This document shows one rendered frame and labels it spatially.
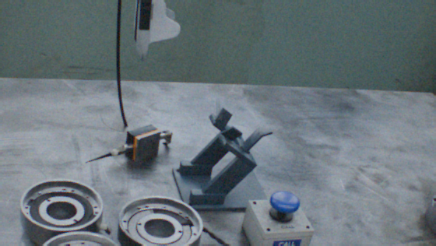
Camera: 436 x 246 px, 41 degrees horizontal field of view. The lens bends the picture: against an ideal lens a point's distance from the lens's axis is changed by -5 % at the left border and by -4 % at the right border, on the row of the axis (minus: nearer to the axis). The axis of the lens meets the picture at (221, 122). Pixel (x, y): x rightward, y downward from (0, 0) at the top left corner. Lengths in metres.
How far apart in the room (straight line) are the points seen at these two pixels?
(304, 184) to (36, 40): 1.59
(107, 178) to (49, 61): 1.54
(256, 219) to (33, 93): 0.50
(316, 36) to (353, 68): 0.27
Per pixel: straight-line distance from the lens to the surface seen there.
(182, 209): 0.79
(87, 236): 0.73
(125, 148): 0.91
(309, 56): 2.65
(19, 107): 1.06
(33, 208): 0.78
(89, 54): 2.39
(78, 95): 1.10
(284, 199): 0.78
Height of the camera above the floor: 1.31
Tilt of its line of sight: 28 degrees down
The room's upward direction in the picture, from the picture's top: 11 degrees clockwise
